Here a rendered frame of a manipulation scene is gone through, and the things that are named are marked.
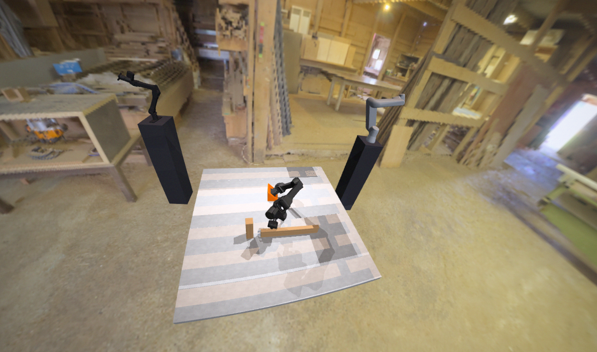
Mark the brown wooden post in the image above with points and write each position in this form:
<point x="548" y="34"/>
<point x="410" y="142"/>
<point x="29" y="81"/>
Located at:
<point x="249" y="227"/>

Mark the light brown wooden board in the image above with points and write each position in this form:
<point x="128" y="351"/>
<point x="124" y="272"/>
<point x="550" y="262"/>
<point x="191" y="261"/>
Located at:
<point x="267" y="232"/>

